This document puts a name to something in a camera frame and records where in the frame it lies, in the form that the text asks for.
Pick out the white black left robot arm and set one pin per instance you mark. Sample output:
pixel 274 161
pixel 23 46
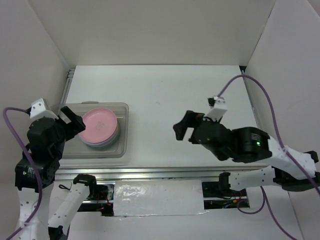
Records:
pixel 35 175

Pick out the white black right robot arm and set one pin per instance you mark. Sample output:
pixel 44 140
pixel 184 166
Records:
pixel 287 168

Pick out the purple plate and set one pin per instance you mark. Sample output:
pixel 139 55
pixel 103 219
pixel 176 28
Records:
pixel 104 143

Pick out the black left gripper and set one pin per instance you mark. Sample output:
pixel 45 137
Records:
pixel 76 125

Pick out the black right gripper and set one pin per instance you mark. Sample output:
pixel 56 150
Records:
pixel 190 118

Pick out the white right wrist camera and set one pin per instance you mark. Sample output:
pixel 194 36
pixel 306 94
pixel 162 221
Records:
pixel 218 108

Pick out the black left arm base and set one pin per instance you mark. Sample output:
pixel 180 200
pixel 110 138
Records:
pixel 101 202

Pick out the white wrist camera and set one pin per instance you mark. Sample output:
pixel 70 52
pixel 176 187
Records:
pixel 39 109
pixel 218 108

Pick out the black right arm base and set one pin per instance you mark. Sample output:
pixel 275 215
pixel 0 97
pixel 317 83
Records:
pixel 211 189

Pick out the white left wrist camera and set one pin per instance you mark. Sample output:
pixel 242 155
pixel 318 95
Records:
pixel 39 109

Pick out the pink plate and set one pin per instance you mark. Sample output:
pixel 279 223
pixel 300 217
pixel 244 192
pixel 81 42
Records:
pixel 101 125

